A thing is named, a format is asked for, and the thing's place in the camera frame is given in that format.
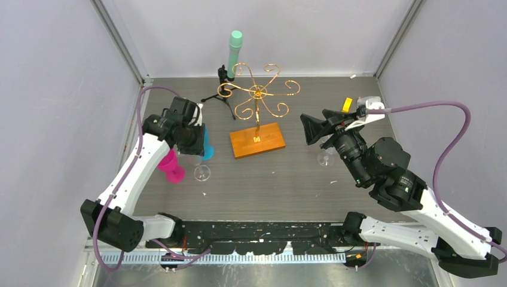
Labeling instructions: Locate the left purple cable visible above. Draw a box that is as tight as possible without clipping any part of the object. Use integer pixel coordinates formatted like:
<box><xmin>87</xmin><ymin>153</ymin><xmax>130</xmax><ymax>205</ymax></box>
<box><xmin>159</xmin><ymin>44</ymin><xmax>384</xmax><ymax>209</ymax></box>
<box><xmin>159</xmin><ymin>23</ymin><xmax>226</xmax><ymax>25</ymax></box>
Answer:
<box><xmin>91</xmin><ymin>86</ymin><xmax>183</xmax><ymax>273</ymax></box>

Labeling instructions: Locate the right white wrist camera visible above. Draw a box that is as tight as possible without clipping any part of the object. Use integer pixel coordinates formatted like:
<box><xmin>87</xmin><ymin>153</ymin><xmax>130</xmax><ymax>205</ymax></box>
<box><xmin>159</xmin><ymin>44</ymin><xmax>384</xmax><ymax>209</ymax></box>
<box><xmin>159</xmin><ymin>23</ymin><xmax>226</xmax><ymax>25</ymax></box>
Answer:
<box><xmin>345</xmin><ymin>96</ymin><xmax>386</xmax><ymax>131</ymax></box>

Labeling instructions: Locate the blue wine glass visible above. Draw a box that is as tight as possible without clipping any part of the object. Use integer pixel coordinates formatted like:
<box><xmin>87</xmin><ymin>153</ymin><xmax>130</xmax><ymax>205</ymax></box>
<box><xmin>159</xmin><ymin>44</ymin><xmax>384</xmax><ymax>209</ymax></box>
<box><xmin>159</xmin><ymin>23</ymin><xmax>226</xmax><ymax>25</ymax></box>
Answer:
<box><xmin>202</xmin><ymin>127</ymin><xmax>214</xmax><ymax>161</ymax></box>

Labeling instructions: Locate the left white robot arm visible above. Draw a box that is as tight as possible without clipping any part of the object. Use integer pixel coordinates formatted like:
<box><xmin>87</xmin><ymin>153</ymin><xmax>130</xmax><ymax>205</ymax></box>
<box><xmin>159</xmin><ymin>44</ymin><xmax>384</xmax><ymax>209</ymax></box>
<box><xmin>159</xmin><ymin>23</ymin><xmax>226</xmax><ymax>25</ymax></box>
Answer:
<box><xmin>80</xmin><ymin>97</ymin><xmax>205</xmax><ymax>252</ymax></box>

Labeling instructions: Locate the clear wine glass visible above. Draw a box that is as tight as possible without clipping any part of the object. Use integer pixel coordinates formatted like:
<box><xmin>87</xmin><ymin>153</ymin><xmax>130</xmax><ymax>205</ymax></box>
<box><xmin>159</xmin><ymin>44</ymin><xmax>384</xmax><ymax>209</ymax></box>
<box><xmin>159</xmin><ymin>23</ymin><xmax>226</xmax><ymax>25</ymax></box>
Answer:
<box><xmin>317</xmin><ymin>146</ymin><xmax>337</xmax><ymax>167</ymax></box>
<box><xmin>187</xmin><ymin>155</ymin><xmax>211</xmax><ymax>182</ymax></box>

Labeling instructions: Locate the gold wire glass rack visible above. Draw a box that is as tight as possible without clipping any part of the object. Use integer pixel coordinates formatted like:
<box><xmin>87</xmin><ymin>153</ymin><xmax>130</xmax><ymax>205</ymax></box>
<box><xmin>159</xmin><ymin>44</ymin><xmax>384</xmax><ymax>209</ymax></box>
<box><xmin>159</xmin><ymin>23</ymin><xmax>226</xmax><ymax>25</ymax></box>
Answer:
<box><xmin>217</xmin><ymin>63</ymin><xmax>301</xmax><ymax>160</ymax></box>

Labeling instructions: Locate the small black tripod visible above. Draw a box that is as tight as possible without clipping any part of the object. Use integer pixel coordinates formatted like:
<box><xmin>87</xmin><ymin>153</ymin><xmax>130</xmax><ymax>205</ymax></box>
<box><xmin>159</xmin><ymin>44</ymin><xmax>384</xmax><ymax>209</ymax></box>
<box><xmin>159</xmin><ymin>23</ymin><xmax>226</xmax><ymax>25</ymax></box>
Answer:
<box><xmin>201</xmin><ymin>65</ymin><xmax>236</xmax><ymax>120</ymax></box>

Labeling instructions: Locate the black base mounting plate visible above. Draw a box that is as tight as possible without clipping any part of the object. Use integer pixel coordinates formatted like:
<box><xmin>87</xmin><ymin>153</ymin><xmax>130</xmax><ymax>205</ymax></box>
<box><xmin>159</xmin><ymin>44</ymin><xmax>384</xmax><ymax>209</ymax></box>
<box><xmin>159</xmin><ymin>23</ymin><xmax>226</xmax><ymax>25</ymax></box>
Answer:
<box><xmin>144</xmin><ymin>219</ymin><xmax>397</xmax><ymax>257</ymax></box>

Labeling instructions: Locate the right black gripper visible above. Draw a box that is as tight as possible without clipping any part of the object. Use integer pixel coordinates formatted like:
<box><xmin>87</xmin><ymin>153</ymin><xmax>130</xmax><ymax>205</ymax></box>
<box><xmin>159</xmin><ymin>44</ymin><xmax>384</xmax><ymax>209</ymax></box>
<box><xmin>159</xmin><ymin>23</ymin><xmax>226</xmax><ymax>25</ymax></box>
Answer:
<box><xmin>298</xmin><ymin>108</ymin><xmax>369</xmax><ymax>185</ymax></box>

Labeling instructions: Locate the yellow wooden block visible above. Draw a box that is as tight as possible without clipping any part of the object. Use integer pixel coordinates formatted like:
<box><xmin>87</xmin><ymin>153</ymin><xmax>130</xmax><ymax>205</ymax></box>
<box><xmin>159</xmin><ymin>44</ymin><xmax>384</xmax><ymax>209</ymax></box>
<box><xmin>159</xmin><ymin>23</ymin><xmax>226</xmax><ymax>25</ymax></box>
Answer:
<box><xmin>341</xmin><ymin>97</ymin><xmax>353</xmax><ymax>113</ymax></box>

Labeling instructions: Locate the mint green bottle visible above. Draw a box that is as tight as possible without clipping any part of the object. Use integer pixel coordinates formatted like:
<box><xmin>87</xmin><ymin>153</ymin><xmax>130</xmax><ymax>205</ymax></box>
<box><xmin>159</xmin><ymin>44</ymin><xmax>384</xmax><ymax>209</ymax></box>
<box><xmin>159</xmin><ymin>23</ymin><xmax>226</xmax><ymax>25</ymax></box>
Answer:
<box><xmin>227</xmin><ymin>30</ymin><xmax>243</xmax><ymax>79</ymax></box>

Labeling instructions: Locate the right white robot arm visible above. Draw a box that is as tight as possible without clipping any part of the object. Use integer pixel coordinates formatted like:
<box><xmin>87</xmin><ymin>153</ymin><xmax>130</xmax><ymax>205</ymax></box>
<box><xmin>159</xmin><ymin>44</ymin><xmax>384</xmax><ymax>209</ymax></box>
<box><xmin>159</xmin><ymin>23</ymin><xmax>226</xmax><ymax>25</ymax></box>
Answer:
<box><xmin>300</xmin><ymin>109</ymin><xmax>502</xmax><ymax>279</ymax></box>

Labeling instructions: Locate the pink wine glass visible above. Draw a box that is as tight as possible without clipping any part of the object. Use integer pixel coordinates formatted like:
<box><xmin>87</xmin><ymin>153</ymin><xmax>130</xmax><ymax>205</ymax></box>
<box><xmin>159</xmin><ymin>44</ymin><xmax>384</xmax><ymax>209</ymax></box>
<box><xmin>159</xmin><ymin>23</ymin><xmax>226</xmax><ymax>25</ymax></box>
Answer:
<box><xmin>157</xmin><ymin>149</ymin><xmax>185</xmax><ymax>184</ymax></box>

